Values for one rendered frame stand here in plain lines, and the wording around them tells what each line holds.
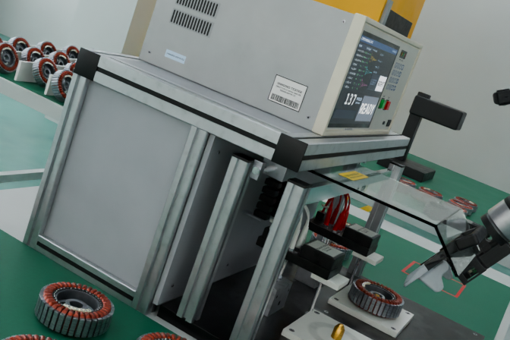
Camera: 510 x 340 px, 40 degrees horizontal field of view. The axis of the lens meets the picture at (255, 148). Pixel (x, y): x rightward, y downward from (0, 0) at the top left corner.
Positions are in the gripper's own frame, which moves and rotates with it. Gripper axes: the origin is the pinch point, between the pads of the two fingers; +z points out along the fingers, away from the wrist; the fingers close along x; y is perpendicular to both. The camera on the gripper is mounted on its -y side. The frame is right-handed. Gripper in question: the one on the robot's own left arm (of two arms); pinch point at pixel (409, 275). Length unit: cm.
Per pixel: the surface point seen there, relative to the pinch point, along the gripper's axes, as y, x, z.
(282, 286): -11.9, -25.4, 12.7
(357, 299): -2.2, -4.9, 10.3
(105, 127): -49, -45, 14
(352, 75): -32.5, -28.7, -21.5
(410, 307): 6.2, 14.1, 8.5
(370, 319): 2.4, -7.8, 9.5
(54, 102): -114, 49, 81
